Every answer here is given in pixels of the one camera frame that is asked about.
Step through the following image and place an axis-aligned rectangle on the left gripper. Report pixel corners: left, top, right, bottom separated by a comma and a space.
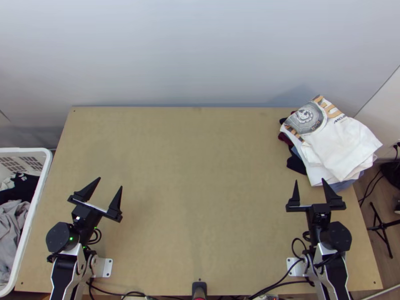
67, 176, 124, 234

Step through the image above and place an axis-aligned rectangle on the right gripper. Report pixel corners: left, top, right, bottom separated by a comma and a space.
285, 177, 347, 234

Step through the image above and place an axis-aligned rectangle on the pile of folded clothes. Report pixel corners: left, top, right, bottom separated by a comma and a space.
277, 93, 384, 193

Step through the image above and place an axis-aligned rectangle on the black tripod stand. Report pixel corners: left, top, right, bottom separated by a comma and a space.
366, 201, 400, 259

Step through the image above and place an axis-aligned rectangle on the black bag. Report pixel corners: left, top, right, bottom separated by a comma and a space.
379, 160, 400, 189

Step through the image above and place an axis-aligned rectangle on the white laundry basket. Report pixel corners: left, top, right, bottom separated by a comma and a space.
0, 147, 53, 297

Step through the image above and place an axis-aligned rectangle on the heap of clothes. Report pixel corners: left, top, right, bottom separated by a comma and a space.
0, 170, 32, 285

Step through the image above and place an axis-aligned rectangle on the black cable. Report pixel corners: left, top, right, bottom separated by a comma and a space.
248, 271, 315, 300
291, 231, 317, 262
88, 227, 103, 245
357, 169, 387, 208
85, 276, 152, 300

